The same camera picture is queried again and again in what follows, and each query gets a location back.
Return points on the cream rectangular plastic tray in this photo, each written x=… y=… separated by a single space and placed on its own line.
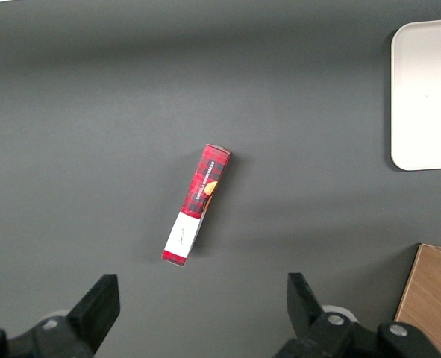
x=425 y=93

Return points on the red tartan shortbread box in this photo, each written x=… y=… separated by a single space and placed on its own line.
x=205 y=179

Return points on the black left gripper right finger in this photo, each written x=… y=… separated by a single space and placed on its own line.
x=306 y=309

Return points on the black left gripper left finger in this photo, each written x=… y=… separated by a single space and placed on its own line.
x=97 y=309

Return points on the wooden drawer cabinet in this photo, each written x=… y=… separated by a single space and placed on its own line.
x=433 y=298

